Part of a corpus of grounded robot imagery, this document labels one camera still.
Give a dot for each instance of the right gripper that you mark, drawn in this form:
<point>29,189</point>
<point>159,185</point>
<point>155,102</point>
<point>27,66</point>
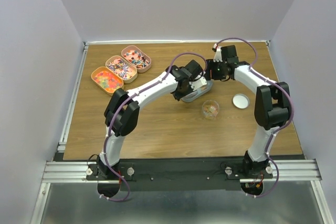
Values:
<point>210,65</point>

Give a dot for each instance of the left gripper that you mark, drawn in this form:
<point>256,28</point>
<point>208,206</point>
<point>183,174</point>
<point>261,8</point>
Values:
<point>179,96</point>

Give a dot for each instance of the grey candy tray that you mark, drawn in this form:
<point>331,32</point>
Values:
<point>198,93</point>

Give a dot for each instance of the clear plastic cup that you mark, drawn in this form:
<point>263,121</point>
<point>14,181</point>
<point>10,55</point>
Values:
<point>210,109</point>

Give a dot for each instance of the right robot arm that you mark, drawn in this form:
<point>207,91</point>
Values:
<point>272,109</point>

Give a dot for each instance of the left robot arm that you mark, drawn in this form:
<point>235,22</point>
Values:
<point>122,112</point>

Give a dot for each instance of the white round lid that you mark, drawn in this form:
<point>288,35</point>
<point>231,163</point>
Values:
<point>241,101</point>

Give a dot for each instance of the pink candy tray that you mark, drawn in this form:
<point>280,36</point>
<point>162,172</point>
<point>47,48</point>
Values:
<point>136,57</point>

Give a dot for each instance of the beige candy tray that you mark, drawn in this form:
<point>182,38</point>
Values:
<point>122,68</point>

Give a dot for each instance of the orange candy tray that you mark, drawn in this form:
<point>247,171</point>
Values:
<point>108,81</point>

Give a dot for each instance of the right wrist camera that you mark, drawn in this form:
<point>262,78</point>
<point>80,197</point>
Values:
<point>218,54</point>

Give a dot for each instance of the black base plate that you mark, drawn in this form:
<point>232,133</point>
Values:
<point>183,174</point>

